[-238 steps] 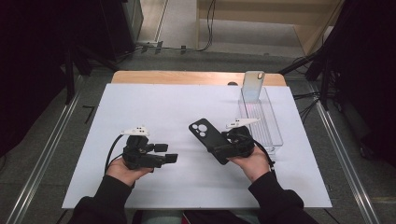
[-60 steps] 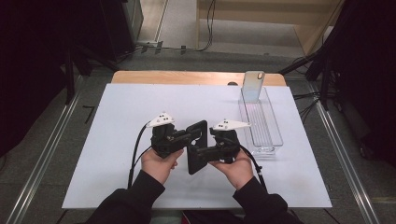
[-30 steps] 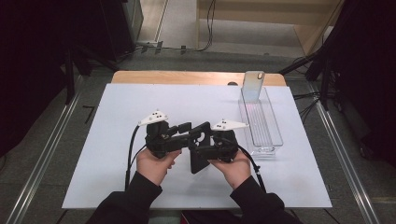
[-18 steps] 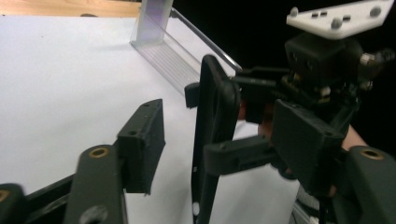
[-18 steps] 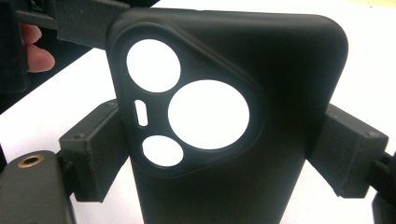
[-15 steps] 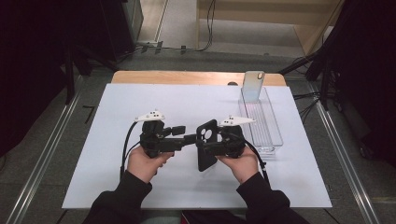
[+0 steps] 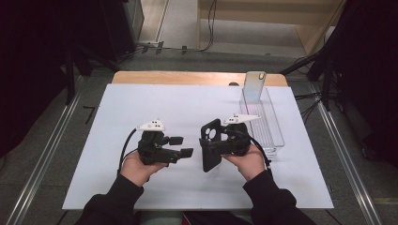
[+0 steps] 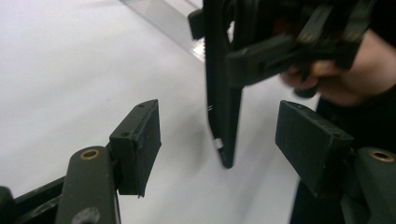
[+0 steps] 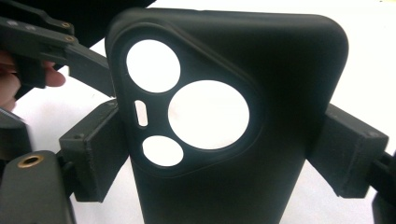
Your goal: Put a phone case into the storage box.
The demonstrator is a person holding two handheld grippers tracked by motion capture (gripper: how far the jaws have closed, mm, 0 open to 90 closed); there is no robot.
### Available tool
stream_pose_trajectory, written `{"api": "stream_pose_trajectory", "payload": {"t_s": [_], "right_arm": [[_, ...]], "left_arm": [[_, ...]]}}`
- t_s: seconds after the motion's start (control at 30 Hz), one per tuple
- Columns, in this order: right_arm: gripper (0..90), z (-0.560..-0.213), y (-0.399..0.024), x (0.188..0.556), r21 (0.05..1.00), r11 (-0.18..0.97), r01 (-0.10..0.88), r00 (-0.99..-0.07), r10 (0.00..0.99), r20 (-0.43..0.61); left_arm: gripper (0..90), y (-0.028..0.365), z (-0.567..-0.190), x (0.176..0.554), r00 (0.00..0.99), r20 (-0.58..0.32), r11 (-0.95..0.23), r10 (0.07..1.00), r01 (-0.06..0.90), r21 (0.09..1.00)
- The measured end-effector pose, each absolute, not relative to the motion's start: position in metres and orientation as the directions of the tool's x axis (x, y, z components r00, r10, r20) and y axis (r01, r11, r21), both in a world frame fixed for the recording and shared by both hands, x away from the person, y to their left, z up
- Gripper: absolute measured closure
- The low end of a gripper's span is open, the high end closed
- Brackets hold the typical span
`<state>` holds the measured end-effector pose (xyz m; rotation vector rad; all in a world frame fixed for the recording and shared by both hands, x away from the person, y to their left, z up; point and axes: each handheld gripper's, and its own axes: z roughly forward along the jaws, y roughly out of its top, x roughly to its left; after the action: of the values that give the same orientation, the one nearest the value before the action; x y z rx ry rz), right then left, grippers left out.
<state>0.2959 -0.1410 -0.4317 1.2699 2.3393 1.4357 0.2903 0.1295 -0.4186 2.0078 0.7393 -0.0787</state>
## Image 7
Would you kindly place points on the grey cabinet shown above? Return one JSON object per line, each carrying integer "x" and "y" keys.
{"x": 134, "y": 18}

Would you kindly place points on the black stand leg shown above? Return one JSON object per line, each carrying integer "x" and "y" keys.
{"x": 69, "y": 81}
{"x": 300, "y": 64}

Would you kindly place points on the metal floor rail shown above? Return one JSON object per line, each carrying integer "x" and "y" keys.
{"x": 347, "y": 162}
{"x": 43, "y": 162}

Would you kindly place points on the person's black zip jacket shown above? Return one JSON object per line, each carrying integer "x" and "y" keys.
{"x": 194, "y": 218}

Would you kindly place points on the person's left hand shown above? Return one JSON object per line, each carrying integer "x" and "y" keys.
{"x": 136, "y": 170}

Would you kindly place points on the light wooden shelf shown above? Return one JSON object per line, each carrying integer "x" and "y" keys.
{"x": 256, "y": 18}

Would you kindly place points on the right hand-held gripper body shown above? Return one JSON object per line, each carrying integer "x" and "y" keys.
{"x": 239, "y": 140}

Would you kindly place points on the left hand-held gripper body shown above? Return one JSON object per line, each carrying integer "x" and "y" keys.
{"x": 153, "y": 150}

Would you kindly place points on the clear phone case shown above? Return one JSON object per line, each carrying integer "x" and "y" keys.
{"x": 254, "y": 87}

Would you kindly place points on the black curtain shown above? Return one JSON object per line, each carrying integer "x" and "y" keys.
{"x": 366, "y": 78}
{"x": 34, "y": 62}

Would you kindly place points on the clear plastic container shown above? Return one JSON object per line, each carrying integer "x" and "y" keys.
{"x": 266, "y": 128}

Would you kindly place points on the black phone case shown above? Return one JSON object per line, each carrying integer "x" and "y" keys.
{"x": 209, "y": 162}

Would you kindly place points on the person's right hand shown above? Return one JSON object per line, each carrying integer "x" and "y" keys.
{"x": 250, "y": 164}

